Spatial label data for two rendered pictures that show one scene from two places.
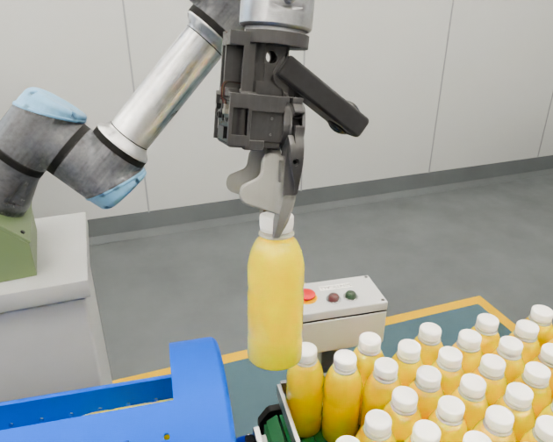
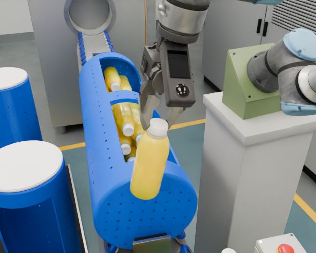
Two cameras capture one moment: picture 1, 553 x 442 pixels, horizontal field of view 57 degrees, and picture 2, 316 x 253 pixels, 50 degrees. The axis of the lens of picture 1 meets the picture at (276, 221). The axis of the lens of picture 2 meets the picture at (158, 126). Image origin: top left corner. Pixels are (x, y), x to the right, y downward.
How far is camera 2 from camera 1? 78 cm
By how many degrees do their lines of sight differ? 76
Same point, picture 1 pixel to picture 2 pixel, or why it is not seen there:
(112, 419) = (117, 149)
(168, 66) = not seen: outside the picture
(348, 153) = not seen: outside the picture
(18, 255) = (241, 105)
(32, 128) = (279, 49)
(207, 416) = (118, 176)
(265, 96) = (149, 54)
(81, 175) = (280, 86)
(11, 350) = (221, 142)
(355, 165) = not seen: outside the picture
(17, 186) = (264, 75)
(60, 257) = (263, 123)
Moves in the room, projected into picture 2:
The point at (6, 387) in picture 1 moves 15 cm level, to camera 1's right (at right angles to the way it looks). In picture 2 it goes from (215, 155) to (221, 180)
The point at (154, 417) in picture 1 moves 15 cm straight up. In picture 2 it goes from (118, 160) to (114, 111)
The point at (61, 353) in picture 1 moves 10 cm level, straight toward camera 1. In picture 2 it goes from (230, 161) to (208, 169)
